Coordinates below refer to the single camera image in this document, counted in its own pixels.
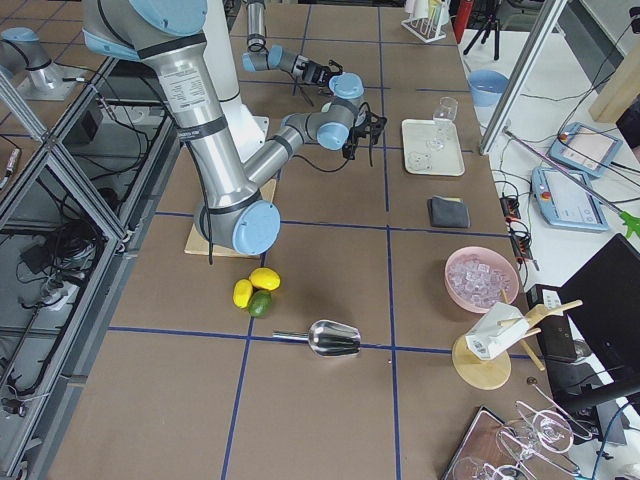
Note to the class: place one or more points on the yellow lemon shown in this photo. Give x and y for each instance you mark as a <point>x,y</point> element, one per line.
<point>242,293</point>
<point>265,278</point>

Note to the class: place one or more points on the cream bear serving tray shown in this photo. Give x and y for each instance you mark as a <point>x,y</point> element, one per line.
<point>419,160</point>

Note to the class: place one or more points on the clear wine glass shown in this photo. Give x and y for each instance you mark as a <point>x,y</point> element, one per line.
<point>443,117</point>

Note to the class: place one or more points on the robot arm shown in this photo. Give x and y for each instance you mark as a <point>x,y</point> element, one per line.
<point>186,44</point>
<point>260,57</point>

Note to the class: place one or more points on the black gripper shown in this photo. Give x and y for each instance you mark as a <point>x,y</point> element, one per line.
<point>314,73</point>
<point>357,136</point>

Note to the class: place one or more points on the blue teach pendant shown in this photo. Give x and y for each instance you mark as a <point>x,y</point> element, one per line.
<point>563,204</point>
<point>582,147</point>

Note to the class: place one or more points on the hanging wine glasses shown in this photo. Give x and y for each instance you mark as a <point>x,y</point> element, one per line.
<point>533,445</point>

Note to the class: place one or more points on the wooden cutting board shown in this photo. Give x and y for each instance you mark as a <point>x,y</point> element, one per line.
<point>246,233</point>

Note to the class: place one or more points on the ice cubes in bowl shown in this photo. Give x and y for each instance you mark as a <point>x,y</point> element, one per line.
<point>479,280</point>

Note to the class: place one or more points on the pink bowl with ice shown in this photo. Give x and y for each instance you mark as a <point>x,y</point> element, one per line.
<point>482,285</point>

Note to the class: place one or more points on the blue bowl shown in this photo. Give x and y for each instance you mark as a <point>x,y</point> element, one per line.
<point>487,87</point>

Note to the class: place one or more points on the blue teach pendant far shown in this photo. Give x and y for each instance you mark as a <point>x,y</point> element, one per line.
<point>582,147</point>

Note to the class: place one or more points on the light blue plastic cup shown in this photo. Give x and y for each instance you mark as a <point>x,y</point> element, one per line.
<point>347,86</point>

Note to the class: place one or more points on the blue teach pendant near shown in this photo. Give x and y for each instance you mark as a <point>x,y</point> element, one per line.
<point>563,204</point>

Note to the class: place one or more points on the red cylinder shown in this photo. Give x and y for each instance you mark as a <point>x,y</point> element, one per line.
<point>461,19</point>

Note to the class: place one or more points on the metal ice scoop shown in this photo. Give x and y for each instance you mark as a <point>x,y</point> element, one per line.
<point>327,338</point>

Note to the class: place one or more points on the wooden upright board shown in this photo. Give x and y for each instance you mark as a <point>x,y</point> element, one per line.
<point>620,91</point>

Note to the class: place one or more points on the grey folded cloth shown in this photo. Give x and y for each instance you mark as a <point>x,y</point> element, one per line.
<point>448,213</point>

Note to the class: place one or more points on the white wire cup rack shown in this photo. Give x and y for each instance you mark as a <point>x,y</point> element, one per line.
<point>426,19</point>

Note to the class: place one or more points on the metal rod green tip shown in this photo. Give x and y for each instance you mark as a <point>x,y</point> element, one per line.
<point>631,222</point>

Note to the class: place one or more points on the wooden round stand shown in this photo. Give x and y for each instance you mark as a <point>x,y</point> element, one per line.
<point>493,374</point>

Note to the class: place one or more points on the black camera tripod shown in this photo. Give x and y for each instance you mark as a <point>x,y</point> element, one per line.
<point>491,25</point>

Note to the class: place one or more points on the white paper carton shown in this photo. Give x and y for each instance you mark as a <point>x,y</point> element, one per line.
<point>497,330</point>

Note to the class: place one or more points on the aluminium frame post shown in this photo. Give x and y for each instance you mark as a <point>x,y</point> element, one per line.
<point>542,28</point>

